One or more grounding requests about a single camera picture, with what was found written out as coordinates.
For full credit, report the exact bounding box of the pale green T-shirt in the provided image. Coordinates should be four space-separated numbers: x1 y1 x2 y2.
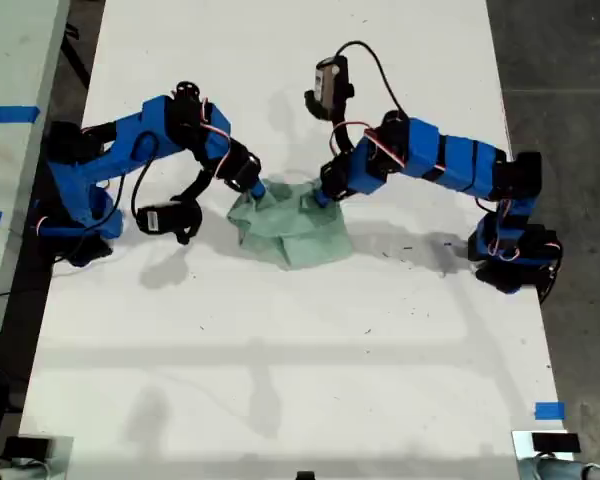
225 177 354 271

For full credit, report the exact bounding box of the long blue tape strip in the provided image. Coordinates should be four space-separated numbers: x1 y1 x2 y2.
0 104 42 125

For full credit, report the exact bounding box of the square blue tape piece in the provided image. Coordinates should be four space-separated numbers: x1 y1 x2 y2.
534 401 566 421

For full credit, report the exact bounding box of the metal clamp plate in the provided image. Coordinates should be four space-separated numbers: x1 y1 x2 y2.
511 428 584 480
17 434 75 480

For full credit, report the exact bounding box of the small black box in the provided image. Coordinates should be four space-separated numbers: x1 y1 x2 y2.
531 432 581 454
2 436 51 459

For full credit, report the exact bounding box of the grey pipe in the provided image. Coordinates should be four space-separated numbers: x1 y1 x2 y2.
517 455 600 480
0 462 51 480

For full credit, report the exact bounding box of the short black camera stalk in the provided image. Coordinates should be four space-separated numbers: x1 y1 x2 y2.
329 112 355 156
172 167 214 206

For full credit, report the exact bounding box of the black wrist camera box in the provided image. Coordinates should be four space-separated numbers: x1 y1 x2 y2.
303 55 356 121
136 201 203 245

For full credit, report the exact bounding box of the black camera cable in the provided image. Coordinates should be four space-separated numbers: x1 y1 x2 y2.
129 132 161 219
333 40 411 121

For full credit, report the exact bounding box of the black base cable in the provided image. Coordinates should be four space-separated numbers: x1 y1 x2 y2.
538 247 565 305

